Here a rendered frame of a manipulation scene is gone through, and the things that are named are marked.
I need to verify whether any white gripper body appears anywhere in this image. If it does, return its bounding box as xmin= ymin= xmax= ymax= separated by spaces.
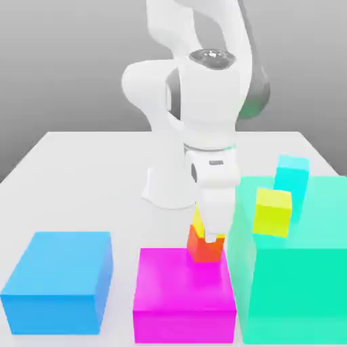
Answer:
xmin=201 ymin=185 xmax=236 ymax=236

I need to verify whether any small yellow cube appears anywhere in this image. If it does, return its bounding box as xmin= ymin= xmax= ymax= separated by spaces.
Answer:
xmin=192 ymin=202 xmax=226 ymax=240

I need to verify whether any small orange cube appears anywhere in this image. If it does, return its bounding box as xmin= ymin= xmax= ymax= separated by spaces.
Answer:
xmin=186 ymin=224 xmax=226 ymax=264

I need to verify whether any small yellow-green cube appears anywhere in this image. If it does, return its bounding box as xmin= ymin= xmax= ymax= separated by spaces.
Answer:
xmin=252 ymin=188 xmax=293 ymax=239

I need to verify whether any small cyan cube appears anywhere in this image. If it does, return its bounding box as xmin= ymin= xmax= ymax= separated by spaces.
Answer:
xmin=272 ymin=154 xmax=310 ymax=211

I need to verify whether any large magenta box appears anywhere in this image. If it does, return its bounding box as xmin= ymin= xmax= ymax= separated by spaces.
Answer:
xmin=131 ymin=247 xmax=237 ymax=345

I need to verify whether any large teal box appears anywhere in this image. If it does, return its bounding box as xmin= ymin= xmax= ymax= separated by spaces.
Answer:
xmin=226 ymin=175 xmax=347 ymax=346

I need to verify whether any large blue box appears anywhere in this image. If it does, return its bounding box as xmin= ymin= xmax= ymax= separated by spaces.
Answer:
xmin=0 ymin=230 xmax=114 ymax=336

